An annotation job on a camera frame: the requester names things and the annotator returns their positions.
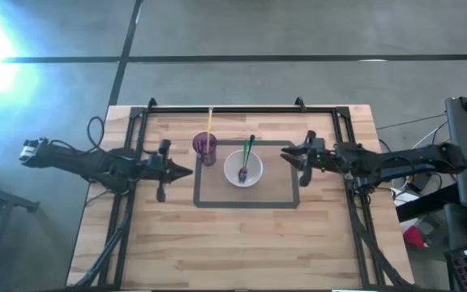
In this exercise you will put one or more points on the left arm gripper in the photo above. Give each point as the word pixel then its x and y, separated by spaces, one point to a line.
pixel 158 170

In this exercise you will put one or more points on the white box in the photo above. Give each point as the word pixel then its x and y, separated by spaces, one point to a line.
pixel 404 198

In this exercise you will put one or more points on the black floor bar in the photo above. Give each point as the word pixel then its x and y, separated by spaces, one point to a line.
pixel 424 204

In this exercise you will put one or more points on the purple translucent cup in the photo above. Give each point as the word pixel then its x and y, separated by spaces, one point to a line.
pixel 207 156

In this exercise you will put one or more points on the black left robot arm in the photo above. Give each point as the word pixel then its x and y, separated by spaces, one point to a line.
pixel 95 164

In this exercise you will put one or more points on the black table clamp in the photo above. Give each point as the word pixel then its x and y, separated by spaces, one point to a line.
pixel 151 103
pixel 300 104

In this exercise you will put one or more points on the yellow straw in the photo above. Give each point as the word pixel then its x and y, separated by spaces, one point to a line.
pixel 209 121

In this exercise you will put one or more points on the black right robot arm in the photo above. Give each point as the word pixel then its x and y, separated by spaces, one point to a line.
pixel 404 160

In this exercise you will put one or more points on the tan mat with grey border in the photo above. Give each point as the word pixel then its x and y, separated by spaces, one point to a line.
pixel 274 194

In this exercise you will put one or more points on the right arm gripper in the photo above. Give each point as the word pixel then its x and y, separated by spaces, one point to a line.
pixel 324 160

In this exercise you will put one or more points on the black aluminium table frame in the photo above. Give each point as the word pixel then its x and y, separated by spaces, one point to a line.
pixel 237 110

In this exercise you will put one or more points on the white round bowl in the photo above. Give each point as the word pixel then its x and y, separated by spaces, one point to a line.
pixel 233 170

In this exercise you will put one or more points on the black stand leg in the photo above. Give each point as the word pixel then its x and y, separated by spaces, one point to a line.
pixel 2 198

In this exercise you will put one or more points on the red object on floor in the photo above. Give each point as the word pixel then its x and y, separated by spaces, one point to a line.
pixel 414 237

